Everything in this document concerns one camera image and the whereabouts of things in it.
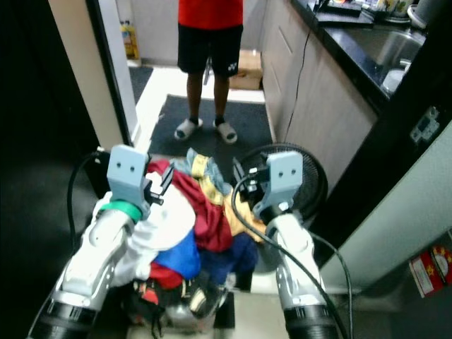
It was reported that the steel kitchen sink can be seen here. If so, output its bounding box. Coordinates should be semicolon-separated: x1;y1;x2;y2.
359;27;429;73

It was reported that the person in red shirt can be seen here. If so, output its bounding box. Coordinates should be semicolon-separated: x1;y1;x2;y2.
173;0;245;145

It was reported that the thin black hanging cable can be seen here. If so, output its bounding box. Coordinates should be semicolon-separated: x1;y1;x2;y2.
282;0;326;143

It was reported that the large black floor mat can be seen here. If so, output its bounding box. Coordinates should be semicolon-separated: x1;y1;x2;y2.
148;94;275;172

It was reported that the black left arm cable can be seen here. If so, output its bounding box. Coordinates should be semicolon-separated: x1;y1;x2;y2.
27;150;112;339

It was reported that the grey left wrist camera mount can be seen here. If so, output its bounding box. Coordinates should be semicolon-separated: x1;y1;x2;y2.
106;145;151;206

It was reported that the white door frame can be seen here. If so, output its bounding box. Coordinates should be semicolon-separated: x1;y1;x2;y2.
47;0;140;150

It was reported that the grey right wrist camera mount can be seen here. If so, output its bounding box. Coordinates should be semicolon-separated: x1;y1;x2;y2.
253;150;304;215

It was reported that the black and red garment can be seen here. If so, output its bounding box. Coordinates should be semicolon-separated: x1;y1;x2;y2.
124;263;234;334

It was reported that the grey blue garment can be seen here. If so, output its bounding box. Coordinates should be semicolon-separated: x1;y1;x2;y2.
180;148;231;198

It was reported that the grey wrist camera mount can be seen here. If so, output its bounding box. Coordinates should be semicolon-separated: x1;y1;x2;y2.
106;145;151;206
253;150;304;215

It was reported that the black round floor fan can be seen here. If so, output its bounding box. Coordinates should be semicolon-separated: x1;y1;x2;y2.
234;143;330;276

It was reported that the black countertop tray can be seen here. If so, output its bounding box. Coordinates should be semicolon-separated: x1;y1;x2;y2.
314;0;366;20

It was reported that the bright blue garment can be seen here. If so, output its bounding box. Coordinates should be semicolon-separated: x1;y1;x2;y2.
152;230;203;280

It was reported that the pale grey appliance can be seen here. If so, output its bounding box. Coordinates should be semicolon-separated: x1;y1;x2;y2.
319;126;452;293

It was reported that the dark red garment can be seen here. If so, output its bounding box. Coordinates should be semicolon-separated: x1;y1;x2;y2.
147;159;234;254

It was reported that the navy blue garment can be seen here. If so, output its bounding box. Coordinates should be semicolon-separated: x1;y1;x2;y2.
198;233;259;285

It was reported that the small dark floor mat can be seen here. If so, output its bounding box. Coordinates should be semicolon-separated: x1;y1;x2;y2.
128;65;155;104

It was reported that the yellow bottle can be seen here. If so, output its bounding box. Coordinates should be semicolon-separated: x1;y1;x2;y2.
119;20;140;61

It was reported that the yellow garment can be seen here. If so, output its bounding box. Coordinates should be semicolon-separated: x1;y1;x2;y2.
205;155;268;242

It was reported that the beige cabinet with black countertop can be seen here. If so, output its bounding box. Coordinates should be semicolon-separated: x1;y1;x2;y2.
257;0;432;193

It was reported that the red printed packet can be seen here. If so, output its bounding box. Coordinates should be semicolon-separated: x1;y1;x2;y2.
409;245;452;298

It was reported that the white garment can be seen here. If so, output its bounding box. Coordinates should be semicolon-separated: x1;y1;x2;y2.
90;189;179;285

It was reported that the brown cardboard box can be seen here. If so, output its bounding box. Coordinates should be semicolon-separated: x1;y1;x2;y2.
229;48;264;91

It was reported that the white round container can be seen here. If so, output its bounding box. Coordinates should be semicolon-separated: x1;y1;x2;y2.
405;0;452;30

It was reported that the grey wall socket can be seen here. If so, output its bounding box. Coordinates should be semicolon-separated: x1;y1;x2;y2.
410;105;441;145

